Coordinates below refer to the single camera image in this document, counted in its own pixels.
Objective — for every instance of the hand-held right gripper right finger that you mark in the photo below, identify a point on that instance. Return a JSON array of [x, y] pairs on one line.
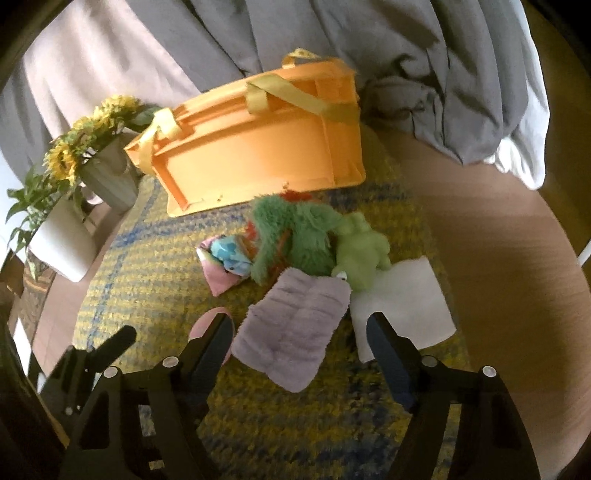
[[388, 357]]

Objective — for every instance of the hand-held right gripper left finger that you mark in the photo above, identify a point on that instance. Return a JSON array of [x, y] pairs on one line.
[[213, 344]]

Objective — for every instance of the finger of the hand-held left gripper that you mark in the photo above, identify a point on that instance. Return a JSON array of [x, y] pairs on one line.
[[121, 337]]

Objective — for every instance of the pink round soft pad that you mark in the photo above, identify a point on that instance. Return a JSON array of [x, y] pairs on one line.
[[205, 323]]

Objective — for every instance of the white cloth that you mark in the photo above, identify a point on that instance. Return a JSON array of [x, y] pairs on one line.
[[411, 300]]

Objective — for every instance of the lavender fluffy towel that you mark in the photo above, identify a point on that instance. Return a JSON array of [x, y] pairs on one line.
[[291, 327]]

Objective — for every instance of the pink and blue soft toy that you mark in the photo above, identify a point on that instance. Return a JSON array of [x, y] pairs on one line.
[[226, 263]]

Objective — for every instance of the light green plush frog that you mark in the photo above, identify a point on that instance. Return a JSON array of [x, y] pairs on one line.
[[362, 251]]

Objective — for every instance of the green furry plush toy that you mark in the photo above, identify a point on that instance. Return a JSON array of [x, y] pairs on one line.
[[291, 230]]

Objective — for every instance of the orange plastic crate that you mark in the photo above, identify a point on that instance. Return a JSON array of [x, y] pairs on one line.
[[258, 152]]

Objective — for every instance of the yellow blue plaid mat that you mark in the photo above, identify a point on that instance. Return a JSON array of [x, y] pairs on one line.
[[152, 277]]

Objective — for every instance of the brown patterned fabric bag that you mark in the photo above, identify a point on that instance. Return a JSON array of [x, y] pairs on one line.
[[40, 281]]

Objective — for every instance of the green plant in white pot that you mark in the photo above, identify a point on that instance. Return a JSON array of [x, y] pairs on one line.
[[64, 240]]

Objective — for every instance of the grey ribbed vase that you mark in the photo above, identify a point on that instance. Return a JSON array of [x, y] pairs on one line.
[[113, 177]]

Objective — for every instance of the sunflower bouquet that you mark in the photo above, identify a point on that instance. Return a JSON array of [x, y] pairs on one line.
[[92, 124]]

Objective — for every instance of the white sheer curtain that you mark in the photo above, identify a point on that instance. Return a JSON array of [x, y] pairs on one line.
[[521, 161]]

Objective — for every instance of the narrow grey curtain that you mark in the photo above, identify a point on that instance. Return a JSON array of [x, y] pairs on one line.
[[11, 124]]

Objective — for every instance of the pale pink curtain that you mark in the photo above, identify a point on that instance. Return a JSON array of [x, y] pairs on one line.
[[106, 50]]

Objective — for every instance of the wide grey curtain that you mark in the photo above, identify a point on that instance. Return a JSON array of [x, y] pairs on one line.
[[323, 32]]

